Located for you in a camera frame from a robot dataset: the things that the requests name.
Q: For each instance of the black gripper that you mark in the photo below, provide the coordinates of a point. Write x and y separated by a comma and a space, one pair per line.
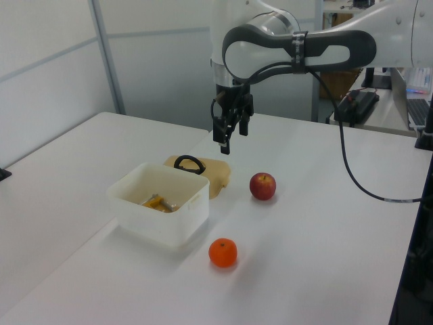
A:
233, 100

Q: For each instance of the red apple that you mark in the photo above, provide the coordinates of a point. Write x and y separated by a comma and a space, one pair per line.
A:
262, 186

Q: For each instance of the orange mandarin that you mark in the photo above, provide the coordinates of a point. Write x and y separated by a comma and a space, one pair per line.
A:
223, 253

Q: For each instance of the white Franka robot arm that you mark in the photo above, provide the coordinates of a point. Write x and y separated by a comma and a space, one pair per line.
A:
389, 30

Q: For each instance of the white plastic container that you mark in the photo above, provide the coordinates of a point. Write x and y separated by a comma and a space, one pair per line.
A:
162, 227

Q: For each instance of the yellow C-clamp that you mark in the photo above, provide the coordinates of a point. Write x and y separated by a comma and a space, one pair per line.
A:
154, 203

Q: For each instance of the brown cardboard box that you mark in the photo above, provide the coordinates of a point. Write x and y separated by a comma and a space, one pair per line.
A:
336, 84

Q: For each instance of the black electronic device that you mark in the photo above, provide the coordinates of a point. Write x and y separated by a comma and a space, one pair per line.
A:
360, 103

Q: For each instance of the black monitor stand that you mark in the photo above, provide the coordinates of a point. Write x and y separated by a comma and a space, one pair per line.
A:
372, 79

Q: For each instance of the white desk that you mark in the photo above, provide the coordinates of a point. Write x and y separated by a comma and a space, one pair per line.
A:
389, 115

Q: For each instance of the keyboard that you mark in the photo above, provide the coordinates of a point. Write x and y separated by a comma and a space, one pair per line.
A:
418, 111

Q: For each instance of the black table clamp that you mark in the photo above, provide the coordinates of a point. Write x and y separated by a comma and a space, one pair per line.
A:
4, 174

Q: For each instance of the grey partition post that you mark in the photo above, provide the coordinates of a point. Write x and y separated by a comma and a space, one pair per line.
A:
108, 57

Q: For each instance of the black camera stand pole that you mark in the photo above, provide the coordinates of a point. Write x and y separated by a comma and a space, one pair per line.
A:
416, 237

